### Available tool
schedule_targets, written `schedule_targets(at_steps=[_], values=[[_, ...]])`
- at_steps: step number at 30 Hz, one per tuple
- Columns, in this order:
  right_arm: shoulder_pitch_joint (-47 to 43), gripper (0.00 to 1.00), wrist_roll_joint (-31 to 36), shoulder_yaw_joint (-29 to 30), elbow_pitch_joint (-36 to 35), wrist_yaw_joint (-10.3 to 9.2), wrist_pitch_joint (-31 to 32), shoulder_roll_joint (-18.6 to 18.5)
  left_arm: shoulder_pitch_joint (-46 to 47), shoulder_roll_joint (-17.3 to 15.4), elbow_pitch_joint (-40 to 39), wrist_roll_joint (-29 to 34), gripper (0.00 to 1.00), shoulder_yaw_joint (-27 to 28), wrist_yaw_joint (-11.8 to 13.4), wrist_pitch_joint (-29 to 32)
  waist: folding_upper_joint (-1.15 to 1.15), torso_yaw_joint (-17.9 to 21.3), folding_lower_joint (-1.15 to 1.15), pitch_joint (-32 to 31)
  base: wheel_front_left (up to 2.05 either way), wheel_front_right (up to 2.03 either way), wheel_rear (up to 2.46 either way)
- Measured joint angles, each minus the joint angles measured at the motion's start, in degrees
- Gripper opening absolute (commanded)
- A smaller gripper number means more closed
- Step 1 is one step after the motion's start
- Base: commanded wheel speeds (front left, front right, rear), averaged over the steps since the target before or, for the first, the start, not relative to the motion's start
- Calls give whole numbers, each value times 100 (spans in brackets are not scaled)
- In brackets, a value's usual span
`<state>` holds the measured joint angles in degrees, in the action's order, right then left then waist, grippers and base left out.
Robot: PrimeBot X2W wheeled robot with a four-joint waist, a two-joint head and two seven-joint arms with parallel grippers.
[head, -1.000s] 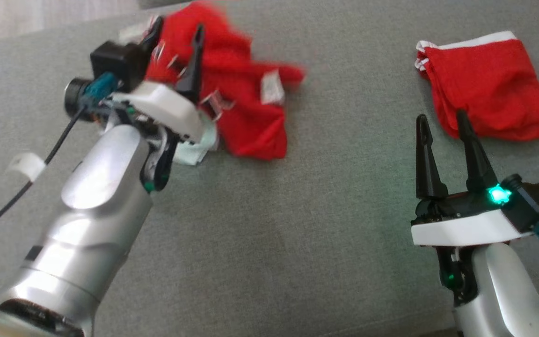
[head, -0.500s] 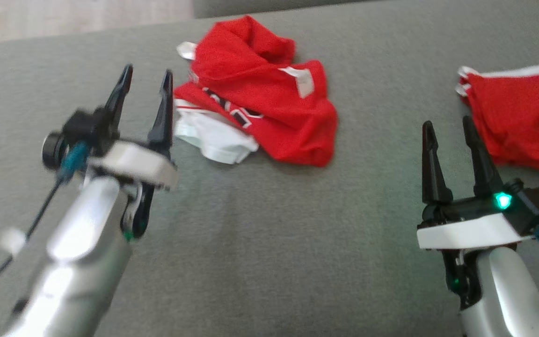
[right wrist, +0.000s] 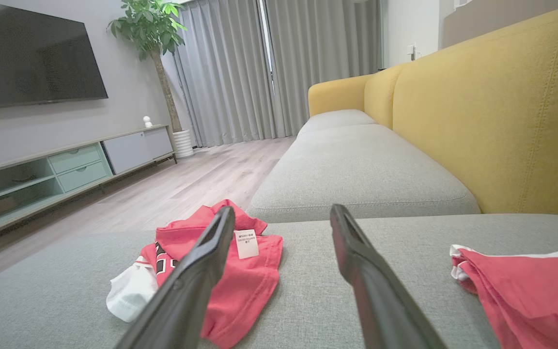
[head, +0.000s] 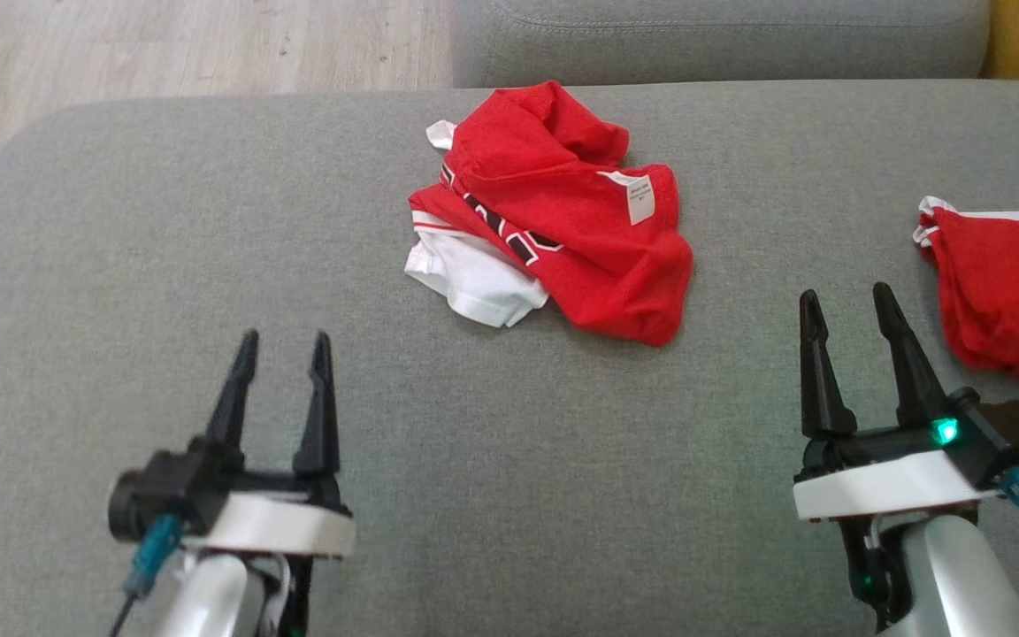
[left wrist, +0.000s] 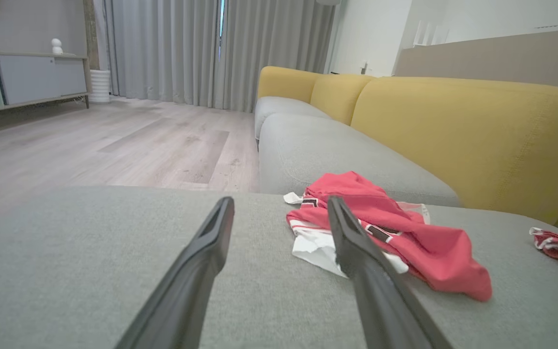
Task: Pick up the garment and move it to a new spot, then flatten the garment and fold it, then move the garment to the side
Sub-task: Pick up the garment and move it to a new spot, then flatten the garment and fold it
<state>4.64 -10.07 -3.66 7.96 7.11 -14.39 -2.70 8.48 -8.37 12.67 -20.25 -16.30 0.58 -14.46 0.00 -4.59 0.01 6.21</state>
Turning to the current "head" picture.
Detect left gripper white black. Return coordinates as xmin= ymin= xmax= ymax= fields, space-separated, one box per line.
xmin=182 ymin=330 xmax=357 ymax=637

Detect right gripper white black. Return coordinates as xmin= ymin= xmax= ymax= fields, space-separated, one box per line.
xmin=793 ymin=283 xmax=1002 ymax=629

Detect red shorts white stripe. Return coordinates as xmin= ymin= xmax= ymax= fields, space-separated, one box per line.
xmin=912 ymin=196 xmax=1019 ymax=393

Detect red basketball jersey white sleeves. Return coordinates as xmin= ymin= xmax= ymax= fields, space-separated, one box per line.
xmin=403 ymin=80 xmax=694 ymax=348

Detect grey sofa seat cushion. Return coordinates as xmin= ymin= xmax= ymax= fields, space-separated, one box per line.
xmin=0 ymin=80 xmax=1019 ymax=637

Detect grey sofa back cushion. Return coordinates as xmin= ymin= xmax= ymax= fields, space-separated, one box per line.
xmin=452 ymin=0 xmax=992 ymax=89

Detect left black cable blue plug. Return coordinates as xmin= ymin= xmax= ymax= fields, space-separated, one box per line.
xmin=107 ymin=513 xmax=185 ymax=637

